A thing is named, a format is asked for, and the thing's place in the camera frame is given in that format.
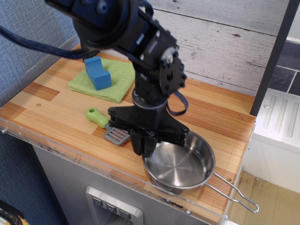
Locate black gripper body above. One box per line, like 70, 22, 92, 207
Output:
108, 105, 189, 146

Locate green handled grey spatula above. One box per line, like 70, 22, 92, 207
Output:
85, 107, 130, 145

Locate black right post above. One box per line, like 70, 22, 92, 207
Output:
250, 0, 300, 116

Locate blue wooden block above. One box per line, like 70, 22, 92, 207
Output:
84, 56, 112, 90

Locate clear acrylic edge guard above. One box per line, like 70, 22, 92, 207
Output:
0, 117, 256, 222

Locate white ridged appliance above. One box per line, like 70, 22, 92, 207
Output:
243, 89, 300, 192

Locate silver dispenser panel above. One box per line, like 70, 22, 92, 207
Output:
86, 186, 144, 225

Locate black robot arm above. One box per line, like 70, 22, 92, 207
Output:
47, 0, 189, 157

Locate green folded cloth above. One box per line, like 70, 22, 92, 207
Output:
68, 59, 135, 103

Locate stainless steel pan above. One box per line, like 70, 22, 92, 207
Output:
142, 131, 260, 213

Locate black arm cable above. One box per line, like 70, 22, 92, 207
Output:
0, 24, 99, 60

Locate yellow object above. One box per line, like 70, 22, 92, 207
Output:
0, 209, 29, 225

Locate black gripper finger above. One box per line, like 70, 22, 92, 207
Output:
129, 129, 144, 156
143, 137, 157, 158

